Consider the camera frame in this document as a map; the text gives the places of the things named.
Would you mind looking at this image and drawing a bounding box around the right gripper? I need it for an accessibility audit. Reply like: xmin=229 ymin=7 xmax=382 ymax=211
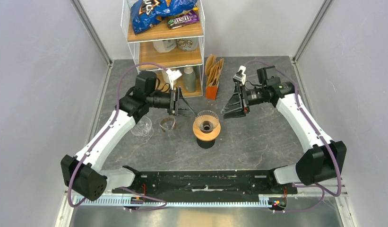
xmin=221 ymin=81 xmax=267 ymax=119

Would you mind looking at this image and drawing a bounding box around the black coffee server pot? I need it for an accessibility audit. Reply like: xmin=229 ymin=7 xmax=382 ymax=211
xmin=196 ymin=138 xmax=216 ymax=149

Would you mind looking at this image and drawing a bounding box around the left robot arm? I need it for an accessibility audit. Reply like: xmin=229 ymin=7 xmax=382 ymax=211
xmin=60 ymin=71 xmax=197 ymax=207

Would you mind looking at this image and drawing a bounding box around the blue chips bag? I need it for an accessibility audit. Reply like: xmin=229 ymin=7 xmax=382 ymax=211
xmin=130 ymin=0 xmax=197 ymax=35

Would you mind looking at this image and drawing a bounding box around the round wooden dripper stand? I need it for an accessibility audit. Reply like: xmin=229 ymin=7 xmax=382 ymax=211
xmin=192 ymin=122 xmax=221 ymax=141

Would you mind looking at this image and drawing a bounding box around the brown paper filter stack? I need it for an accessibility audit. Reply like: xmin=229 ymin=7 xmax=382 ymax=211
xmin=205 ymin=54 xmax=224 ymax=87

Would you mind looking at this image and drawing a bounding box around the white printed cup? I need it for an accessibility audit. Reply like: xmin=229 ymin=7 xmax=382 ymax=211
xmin=176 ymin=38 xmax=199 ymax=51

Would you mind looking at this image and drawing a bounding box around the grey green spray bottle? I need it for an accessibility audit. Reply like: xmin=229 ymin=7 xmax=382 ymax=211
xmin=182 ymin=66 xmax=196 ymax=92

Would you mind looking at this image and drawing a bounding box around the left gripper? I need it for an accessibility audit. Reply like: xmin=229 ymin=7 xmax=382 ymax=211
xmin=146 ymin=86 xmax=197 ymax=117

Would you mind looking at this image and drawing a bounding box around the white cylindrical bottle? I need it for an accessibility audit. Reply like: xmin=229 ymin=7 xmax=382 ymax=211
xmin=162 ymin=69 xmax=181 ymax=87

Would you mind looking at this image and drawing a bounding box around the aluminium frame rail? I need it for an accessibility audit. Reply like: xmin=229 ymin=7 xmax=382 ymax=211
xmin=55 ymin=188 xmax=358 ymax=227

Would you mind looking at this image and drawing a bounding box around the orange filter holder box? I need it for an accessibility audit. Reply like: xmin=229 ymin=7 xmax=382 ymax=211
xmin=206 ymin=75 xmax=220 ymax=100

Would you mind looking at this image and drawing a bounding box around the clear glass dripper with handle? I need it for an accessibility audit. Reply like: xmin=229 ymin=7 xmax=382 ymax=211
xmin=130 ymin=116 xmax=154 ymax=141

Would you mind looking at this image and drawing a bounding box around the glass carafe with brown band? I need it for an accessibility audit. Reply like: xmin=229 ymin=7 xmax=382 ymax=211
xmin=159 ymin=116 xmax=177 ymax=139

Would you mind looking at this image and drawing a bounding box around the clear ribbed glass dripper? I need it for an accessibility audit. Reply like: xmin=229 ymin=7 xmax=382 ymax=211
xmin=195 ymin=110 xmax=219 ymax=133

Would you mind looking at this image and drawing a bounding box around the purple candy bag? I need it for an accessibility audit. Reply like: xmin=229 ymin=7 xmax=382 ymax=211
xmin=166 ymin=10 xmax=200 ymax=29

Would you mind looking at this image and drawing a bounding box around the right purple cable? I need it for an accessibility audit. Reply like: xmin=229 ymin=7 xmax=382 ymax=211
xmin=243 ymin=60 xmax=343 ymax=214

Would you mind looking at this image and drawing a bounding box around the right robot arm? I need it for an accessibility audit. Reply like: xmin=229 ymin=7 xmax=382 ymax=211
xmin=221 ymin=66 xmax=347 ymax=193

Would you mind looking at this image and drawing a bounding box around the white wire shelf rack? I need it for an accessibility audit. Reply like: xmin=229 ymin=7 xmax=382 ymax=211
xmin=121 ymin=0 xmax=205 ymax=97

